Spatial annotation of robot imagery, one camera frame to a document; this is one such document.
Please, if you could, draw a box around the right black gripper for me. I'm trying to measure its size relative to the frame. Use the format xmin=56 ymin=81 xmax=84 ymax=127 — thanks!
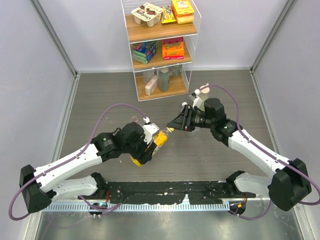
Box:
xmin=167 ymin=104 xmax=215 ymax=132

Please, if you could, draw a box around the yellow honey pomelo drink bottle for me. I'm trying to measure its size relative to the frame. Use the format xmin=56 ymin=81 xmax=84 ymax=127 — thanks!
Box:
xmin=130 ymin=127 xmax=173 ymax=167

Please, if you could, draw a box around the clear red-label water bottle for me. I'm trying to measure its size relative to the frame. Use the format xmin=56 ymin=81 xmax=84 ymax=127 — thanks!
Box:
xmin=130 ymin=116 xmax=139 ymax=124

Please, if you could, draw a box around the yellow bottle cap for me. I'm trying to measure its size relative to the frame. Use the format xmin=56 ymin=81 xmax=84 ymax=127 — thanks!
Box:
xmin=167 ymin=127 xmax=175 ymax=133

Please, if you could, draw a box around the clear blue-label water bottle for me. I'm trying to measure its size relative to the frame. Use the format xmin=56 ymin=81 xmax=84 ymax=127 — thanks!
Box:
xmin=181 ymin=102 xmax=188 ymax=108

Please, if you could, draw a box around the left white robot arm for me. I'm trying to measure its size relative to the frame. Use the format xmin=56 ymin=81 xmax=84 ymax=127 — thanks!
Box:
xmin=19 ymin=122 xmax=160 ymax=214

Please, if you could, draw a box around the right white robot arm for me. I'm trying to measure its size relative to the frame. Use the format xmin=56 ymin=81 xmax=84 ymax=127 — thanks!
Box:
xmin=166 ymin=98 xmax=312 ymax=212

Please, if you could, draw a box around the green squeeze bottle beige cap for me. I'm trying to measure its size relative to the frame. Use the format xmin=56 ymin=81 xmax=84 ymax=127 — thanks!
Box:
xmin=199 ymin=83 xmax=210 ymax=102

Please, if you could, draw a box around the grey green bottle on shelf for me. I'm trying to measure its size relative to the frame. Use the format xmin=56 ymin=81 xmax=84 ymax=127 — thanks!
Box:
xmin=158 ymin=67 xmax=170 ymax=92

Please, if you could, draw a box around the white red small box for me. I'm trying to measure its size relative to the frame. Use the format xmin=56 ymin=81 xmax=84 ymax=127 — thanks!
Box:
xmin=144 ymin=75 xmax=158 ymax=96

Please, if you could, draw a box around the clear glass jar on shelf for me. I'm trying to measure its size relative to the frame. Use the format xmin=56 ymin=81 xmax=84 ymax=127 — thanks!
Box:
xmin=170 ymin=64 xmax=182 ymax=77

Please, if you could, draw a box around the orange snack box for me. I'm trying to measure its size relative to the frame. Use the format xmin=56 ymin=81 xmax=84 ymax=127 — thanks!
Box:
xmin=162 ymin=37 xmax=185 ymax=60

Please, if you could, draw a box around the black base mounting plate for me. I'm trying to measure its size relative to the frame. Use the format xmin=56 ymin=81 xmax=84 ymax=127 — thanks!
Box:
xmin=84 ymin=180 xmax=256 ymax=205

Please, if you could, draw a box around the blue green box stack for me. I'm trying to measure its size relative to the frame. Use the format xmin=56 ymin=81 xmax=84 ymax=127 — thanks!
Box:
xmin=132 ymin=40 xmax=159 ymax=64

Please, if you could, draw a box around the yellow M&M candy bag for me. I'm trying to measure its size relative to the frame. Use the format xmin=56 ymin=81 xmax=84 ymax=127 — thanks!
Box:
xmin=161 ymin=5 xmax=177 ymax=24

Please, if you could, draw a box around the yellow sponge pack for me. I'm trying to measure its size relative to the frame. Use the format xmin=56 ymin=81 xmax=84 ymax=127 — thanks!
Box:
xmin=171 ymin=0 xmax=195 ymax=25

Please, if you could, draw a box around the chocolate pudding cup pack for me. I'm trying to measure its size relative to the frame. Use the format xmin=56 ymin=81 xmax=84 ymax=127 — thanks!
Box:
xmin=131 ymin=2 xmax=163 ymax=27

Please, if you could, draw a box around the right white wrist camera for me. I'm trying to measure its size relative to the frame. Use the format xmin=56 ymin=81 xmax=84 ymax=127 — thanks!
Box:
xmin=189 ymin=89 xmax=203 ymax=109

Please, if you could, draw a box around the slotted aluminium cable rail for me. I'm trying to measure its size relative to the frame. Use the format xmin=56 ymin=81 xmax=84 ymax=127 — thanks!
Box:
xmin=43 ymin=201 xmax=230 ymax=212

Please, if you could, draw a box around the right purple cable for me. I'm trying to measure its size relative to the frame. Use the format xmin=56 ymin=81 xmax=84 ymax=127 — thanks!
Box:
xmin=202 ymin=84 xmax=320 ymax=206

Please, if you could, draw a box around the white wire shelf rack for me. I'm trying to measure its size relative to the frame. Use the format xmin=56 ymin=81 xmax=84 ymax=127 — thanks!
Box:
xmin=121 ymin=0 xmax=202 ymax=102

